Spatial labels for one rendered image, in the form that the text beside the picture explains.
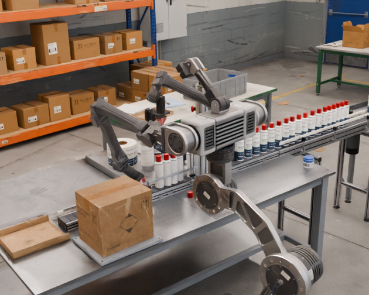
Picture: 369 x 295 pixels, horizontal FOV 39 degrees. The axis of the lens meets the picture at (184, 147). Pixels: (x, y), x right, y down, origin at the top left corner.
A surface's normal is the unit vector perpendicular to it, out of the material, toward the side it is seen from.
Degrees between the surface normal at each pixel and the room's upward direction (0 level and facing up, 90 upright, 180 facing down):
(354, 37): 91
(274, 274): 90
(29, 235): 0
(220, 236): 0
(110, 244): 90
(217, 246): 0
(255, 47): 90
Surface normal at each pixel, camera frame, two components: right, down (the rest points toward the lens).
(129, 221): 0.62, 0.26
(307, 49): -0.70, 0.26
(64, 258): -0.02, -0.93
